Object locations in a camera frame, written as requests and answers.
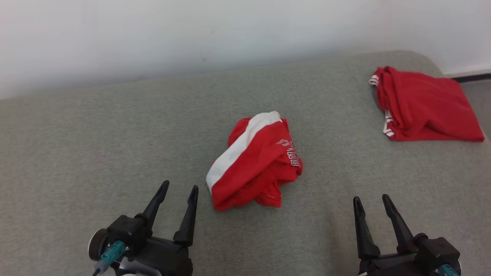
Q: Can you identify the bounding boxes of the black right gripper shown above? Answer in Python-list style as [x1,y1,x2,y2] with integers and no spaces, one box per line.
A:
[353,194,423,276]

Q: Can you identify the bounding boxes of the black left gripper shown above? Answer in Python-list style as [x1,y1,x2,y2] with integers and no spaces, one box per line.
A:
[127,180,199,276]

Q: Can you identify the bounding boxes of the red shorts with white waistband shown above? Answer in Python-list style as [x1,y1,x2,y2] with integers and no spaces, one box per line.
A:
[206,111,304,212]

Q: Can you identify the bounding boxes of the red jersey with white sleeves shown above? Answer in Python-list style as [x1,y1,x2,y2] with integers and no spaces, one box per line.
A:
[369,66,485,143]

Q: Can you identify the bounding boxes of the black baseboard strip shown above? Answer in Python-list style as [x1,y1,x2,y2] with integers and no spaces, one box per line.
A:
[450,72,491,83]

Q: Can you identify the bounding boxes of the teal left camera cable plug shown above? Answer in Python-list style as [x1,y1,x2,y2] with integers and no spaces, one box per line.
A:
[93,241,127,276]

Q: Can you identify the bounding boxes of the teal camera cable plug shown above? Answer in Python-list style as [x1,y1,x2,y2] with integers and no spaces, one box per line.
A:
[437,264,461,276]
[93,241,127,276]

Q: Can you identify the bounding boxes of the teal right camera cable plug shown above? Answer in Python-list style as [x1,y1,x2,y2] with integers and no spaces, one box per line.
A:
[437,264,461,276]

